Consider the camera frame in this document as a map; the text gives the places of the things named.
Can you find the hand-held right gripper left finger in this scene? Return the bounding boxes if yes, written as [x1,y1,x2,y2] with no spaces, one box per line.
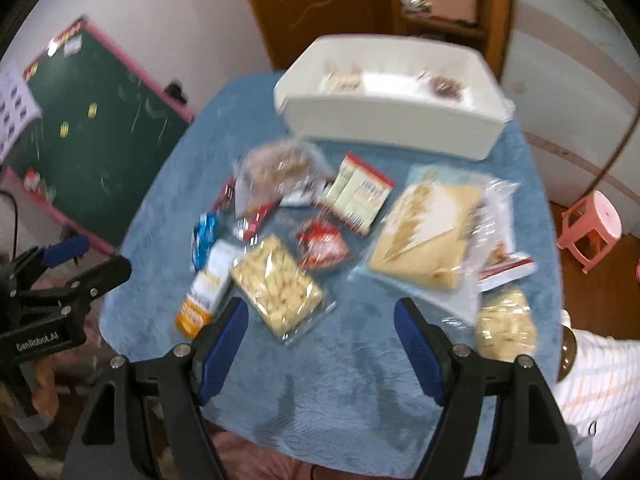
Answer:
[65,297,250,480]

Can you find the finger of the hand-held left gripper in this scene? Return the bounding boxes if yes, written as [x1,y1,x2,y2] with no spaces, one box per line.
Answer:
[0,234,91,286]
[25,255,132,313]

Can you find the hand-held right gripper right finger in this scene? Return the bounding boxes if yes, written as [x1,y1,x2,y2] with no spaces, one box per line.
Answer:
[394,297,583,480]

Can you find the orange white snack packet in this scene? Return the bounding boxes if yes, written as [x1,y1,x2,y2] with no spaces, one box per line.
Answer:
[174,240,236,338]

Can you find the clear bag of peanuts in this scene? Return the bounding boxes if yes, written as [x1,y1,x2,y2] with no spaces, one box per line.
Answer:
[230,234,337,346]

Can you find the clear bag of pale puffs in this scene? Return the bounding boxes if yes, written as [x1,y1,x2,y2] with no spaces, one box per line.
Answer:
[474,287,538,363]

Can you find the large clear bag of pastry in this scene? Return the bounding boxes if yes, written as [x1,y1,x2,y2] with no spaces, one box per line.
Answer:
[350,165,521,326]

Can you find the blue white snack packet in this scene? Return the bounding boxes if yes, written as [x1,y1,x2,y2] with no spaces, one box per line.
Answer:
[192,211,221,273]

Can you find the white packet with red stripe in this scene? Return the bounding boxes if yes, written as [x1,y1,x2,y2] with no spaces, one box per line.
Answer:
[477,240,536,293]

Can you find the red clear packet of dates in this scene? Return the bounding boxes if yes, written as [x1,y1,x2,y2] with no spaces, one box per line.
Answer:
[212,177,238,213]

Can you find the cream packet with red edge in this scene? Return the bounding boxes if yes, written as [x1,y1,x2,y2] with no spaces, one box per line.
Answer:
[315,152,396,236]

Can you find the clear bag of brown nuts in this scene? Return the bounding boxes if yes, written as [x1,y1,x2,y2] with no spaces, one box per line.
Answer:
[234,140,333,211]

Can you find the white plastic bin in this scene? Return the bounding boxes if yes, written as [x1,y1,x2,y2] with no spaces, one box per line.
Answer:
[273,35,516,162]

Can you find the blue embossed table cloth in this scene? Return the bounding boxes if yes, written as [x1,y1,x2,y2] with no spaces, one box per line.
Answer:
[97,72,566,471]

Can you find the red label clear packet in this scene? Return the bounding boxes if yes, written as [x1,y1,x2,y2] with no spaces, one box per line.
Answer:
[295,217,351,273]

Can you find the white striped clothing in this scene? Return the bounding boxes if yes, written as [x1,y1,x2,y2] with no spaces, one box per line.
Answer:
[555,310,640,476]

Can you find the pink plastic stool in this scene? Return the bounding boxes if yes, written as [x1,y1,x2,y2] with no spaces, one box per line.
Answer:
[557,191,623,275]

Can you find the small dark red snack packet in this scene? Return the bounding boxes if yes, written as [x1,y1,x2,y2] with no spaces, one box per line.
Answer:
[425,72,468,101]

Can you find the small cream snack packet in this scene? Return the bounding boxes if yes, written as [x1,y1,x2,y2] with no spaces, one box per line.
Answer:
[320,67,363,95]

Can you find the white pink refrigerator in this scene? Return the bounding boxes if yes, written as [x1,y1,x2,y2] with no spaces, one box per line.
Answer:
[500,0,640,241]

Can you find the wooden door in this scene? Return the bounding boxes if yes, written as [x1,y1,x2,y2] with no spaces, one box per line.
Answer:
[235,0,401,71]

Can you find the pink box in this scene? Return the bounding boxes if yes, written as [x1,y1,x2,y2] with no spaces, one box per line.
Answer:
[430,0,478,23]

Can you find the green chalkboard with pink frame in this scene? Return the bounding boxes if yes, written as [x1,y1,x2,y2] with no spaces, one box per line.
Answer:
[0,15,197,256]

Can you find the white wall chart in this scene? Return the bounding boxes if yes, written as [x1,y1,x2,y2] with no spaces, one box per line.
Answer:
[0,60,41,161]

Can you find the brown cable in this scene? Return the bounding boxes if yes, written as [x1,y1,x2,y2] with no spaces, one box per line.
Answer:
[580,105,640,198]

